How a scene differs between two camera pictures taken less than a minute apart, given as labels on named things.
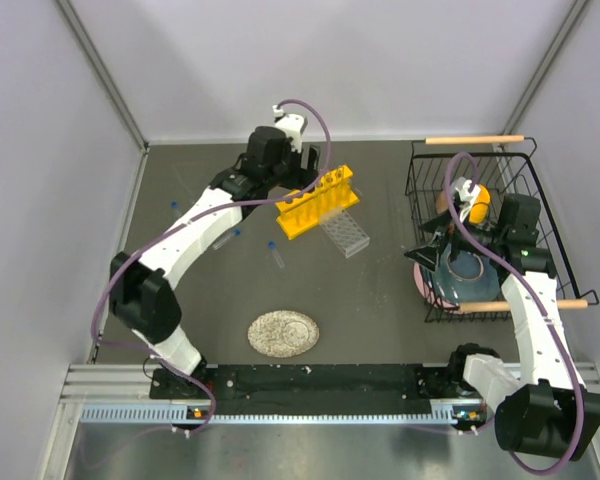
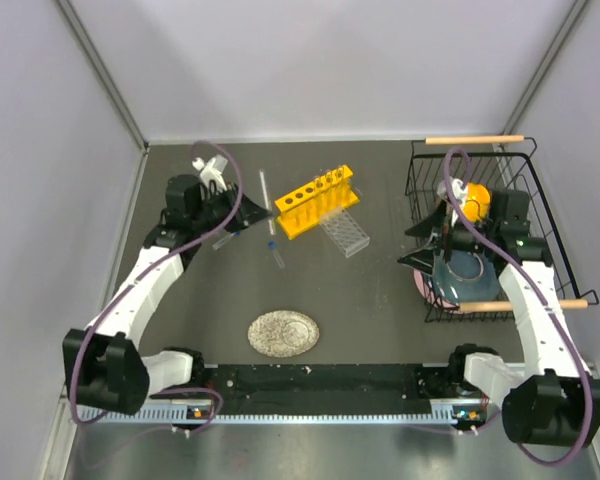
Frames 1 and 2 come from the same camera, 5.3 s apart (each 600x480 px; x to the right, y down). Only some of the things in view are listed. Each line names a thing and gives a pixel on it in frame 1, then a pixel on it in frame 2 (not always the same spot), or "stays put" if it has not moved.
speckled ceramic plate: x=283 y=334 stays put
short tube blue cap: x=226 y=236 stays put
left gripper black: x=301 y=178 → x=248 y=213
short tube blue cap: x=272 y=246 stays put
